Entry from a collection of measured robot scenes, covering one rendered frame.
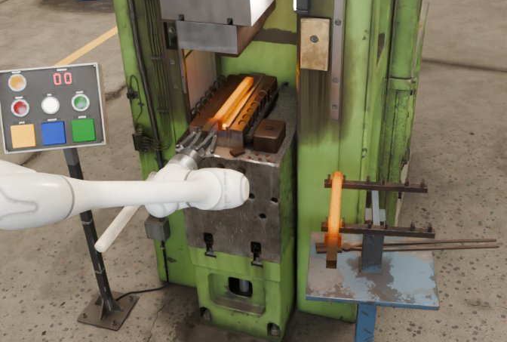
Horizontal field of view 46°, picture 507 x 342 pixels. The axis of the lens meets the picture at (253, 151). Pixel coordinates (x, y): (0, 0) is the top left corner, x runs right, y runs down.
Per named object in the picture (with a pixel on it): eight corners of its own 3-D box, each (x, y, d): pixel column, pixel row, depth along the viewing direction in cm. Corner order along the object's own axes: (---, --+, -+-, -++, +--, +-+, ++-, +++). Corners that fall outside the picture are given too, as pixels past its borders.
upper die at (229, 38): (238, 54, 187) (236, 25, 182) (179, 48, 193) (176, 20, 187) (275, 8, 220) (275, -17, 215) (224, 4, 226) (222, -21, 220)
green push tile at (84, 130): (95, 140, 203) (93, 118, 202) (73, 142, 203) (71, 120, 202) (96, 140, 205) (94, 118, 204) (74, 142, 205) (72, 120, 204)
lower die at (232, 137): (243, 149, 206) (241, 128, 202) (189, 141, 212) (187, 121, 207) (277, 93, 239) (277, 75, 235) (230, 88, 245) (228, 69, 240)
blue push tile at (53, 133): (65, 143, 203) (63, 121, 202) (42, 145, 202) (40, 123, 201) (66, 143, 205) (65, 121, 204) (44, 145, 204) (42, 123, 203)
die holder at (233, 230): (281, 264, 222) (278, 165, 198) (186, 245, 233) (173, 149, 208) (315, 178, 266) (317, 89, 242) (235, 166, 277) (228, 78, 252)
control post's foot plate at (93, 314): (118, 333, 257) (115, 318, 252) (74, 321, 263) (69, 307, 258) (141, 297, 274) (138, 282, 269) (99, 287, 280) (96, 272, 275)
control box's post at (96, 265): (111, 313, 267) (58, 99, 207) (103, 311, 268) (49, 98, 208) (115, 307, 270) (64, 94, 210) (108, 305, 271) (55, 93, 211)
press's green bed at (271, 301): (281, 346, 248) (280, 263, 222) (198, 326, 259) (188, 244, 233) (312, 257, 292) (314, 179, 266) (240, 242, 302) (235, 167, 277)
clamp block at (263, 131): (277, 154, 203) (276, 138, 199) (253, 151, 205) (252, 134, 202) (286, 136, 212) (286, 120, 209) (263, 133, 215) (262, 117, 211)
